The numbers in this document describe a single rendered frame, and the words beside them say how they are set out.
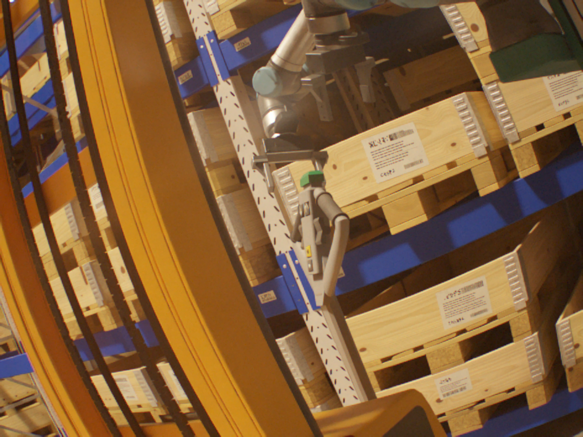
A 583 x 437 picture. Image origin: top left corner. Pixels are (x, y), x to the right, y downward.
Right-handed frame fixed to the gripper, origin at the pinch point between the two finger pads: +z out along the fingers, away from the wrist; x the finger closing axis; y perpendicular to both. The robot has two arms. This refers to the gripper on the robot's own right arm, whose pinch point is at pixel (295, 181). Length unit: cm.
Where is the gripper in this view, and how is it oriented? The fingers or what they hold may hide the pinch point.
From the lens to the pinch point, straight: 230.4
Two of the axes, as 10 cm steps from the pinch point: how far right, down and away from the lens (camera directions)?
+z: 2.2, 8.0, -5.6
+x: -9.6, 0.8, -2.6
